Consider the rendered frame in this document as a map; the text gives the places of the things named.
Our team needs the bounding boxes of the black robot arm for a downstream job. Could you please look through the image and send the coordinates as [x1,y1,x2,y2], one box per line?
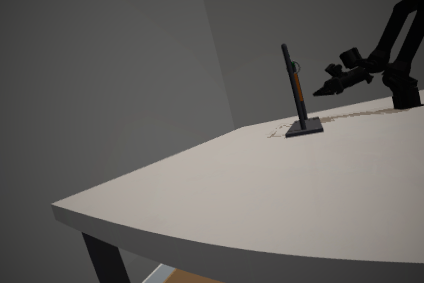
[339,0,424,110]

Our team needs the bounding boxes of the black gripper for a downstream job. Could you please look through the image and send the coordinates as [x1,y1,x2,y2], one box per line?
[313,71,355,97]

